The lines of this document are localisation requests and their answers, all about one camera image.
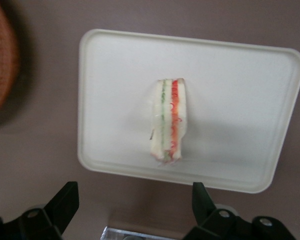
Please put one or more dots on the round brown wicker basket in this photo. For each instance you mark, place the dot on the round brown wicker basket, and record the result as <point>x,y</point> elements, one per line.
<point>0,62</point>

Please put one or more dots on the triangle sandwich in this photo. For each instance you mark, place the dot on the triangle sandwich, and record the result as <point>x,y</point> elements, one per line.
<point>168,120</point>

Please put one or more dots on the cream plastic tray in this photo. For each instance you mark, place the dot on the cream plastic tray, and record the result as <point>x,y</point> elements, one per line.
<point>240,112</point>

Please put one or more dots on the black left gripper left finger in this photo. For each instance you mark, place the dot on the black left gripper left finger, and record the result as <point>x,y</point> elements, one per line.
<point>47,220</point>

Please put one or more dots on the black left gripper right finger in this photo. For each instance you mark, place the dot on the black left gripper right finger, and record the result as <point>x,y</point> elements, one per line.
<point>215,225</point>

